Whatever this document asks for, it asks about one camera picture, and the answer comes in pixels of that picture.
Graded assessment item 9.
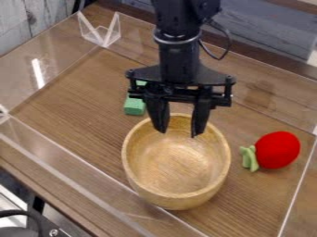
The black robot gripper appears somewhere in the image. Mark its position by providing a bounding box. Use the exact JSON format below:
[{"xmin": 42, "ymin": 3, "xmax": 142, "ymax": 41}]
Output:
[{"xmin": 126, "ymin": 64, "xmax": 237, "ymax": 137}]

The green rectangular block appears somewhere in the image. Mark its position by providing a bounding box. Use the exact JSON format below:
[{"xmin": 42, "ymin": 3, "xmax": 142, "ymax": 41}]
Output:
[{"xmin": 123, "ymin": 80, "xmax": 149, "ymax": 117}]

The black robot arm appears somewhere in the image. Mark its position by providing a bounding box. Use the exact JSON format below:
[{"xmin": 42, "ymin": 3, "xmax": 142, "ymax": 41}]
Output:
[{"xmin": 126, "ymin": 0, "xmax": 237, "ymax": 136}]

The brown wooden bowl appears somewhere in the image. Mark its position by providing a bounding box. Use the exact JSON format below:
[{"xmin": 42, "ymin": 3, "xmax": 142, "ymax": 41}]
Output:
[{"xmin": 122, "ymin": 113, "xmax": 232, "ymax": 210}]

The red plush strawberry toy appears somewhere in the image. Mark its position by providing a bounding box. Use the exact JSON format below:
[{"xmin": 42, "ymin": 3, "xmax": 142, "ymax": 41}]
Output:
[{"xmin": 240, "ymin": 131, "xmax": 301, "ymax": 172}]

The grey sofa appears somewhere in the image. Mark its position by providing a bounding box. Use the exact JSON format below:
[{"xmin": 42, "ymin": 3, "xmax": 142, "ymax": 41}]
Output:
[{"xmin": 123, "ymin": 0, "xmax": 317, "ymax": 61}]

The clear acrylic front barrier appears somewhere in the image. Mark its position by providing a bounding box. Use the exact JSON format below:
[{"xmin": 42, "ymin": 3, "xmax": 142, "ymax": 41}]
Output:
[{"xmin": 0, "ymin": 105, "xmax": 209, "ymax": 237}]

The black metal table leg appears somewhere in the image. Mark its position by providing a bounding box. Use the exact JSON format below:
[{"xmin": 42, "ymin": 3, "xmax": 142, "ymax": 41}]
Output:
[{"xmin": 27, "ymin": 194, "xmax": 72, "ymax": 237}]

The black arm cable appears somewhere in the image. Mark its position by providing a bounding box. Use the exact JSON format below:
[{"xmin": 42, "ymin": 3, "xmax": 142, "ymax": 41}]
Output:
[{"xmin": 198, "ymin": 19, "xmax": 233, "ymax": 61}]

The clear acrylic corner bracket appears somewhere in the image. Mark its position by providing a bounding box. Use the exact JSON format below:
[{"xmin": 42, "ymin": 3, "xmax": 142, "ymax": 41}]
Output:
[{"xmin": 76, "ymin": 12, "xmax": 122, "ymax": 48}]

